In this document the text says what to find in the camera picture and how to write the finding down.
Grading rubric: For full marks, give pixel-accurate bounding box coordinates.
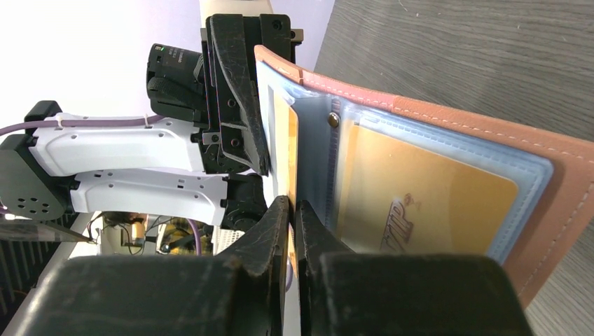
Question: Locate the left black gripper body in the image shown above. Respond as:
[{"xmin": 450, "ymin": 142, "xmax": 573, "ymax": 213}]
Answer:
[{"xmin": 146, "ymin": 13, "xmax": 305, "ymax": 176}]

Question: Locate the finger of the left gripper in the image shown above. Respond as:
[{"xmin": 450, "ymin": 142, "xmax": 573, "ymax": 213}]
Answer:
[{"xmin": 207, "ymin": 14, "xmax": 270, "ymax": 176}]

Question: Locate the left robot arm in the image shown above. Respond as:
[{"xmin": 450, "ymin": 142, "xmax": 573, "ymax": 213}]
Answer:
[{"xmin": 1, "ymin": 14, "xmax": 303, "ymax": 229}]

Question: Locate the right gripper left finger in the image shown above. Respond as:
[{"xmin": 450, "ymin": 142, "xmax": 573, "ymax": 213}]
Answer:
[{"xmin": 20, "ymin": 196, "xmax": 290, "ymax": 335}]

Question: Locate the gold striped card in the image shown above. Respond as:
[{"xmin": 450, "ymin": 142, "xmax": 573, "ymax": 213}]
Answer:
[{"xmin": 271, "ymin": 90, "xmax": 301, "ymax": 274}]

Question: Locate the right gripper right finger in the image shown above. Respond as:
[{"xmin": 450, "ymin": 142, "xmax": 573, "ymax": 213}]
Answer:
[{"xmin": 295, "ymin": 201, "xmax": 532, "ymax": 335}]

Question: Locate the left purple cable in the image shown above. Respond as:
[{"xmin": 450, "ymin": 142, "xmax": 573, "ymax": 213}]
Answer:
[{"xmin": 0, "ymin": 113, "xmax": 165, "ymax": 138}]

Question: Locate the tan leather card holder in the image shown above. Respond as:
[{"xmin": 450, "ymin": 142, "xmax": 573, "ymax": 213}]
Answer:
[{"xmin": 254, "ymin": 45, "xmax": 593, "ymax": 306}]

